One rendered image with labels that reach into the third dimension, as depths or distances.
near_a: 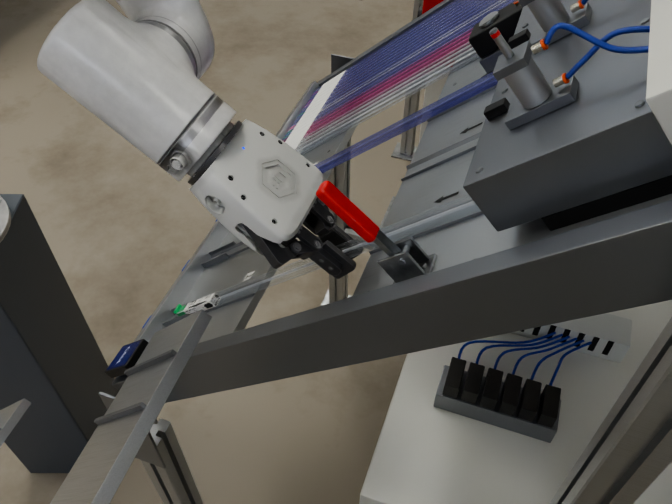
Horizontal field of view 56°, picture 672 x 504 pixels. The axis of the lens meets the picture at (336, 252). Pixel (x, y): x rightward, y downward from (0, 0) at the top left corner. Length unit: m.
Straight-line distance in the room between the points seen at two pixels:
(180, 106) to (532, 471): 0.62
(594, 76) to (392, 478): 0.57
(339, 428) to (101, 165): 1.27
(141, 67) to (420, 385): 0.58
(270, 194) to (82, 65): 0.19
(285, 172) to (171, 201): 1.54
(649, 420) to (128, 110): 0.46
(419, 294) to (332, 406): 1.14
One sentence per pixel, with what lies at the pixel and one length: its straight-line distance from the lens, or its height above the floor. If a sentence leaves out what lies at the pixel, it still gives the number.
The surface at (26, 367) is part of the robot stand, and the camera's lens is 1.26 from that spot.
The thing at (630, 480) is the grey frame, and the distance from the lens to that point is 0.56.
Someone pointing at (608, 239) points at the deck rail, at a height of 1.14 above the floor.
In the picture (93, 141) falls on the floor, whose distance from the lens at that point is 2.46.
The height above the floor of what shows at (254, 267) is 0.82.
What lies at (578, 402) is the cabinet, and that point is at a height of 0.62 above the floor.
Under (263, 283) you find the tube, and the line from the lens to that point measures 0.71.
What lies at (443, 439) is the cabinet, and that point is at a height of 0.62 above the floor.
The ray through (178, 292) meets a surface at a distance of 0.90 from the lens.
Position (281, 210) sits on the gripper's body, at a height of 1.01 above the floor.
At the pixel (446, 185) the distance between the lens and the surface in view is 0.61.
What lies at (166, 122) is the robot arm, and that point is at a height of 1.09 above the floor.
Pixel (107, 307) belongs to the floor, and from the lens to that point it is 1.89.
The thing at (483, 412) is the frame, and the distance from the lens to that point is 0.89.
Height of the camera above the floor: 1.41
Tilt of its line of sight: 48 degrees down
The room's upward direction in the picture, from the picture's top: straight up
